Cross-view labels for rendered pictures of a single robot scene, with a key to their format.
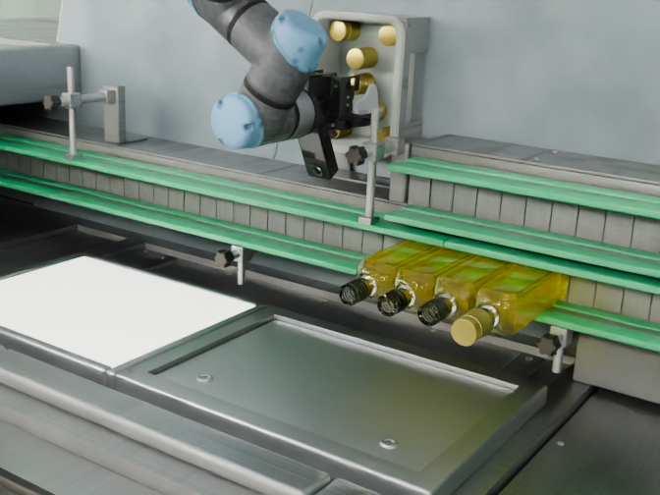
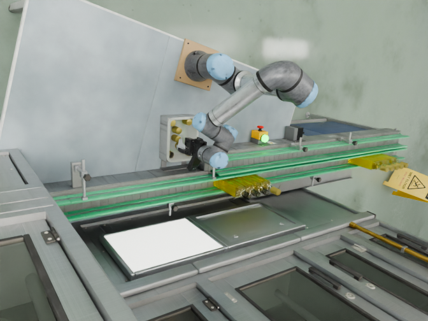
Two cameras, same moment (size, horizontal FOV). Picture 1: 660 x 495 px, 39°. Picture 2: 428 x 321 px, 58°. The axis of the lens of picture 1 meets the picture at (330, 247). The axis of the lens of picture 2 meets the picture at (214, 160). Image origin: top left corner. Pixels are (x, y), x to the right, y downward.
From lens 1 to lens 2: 1.80 m
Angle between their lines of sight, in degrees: 65
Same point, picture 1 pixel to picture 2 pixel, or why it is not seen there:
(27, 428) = (237, 272)
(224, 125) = (221, 162)
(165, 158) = (114, 184)
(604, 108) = not seen: hidden behind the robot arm
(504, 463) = not seen: hidden behind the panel
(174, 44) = (83, 137)
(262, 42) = (228, 135)
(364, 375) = (242, 217)
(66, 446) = (250, 267)
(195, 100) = (95, 158)
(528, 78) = not seen: hidden behind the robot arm
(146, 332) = (197, 237)
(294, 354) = (224, 221)
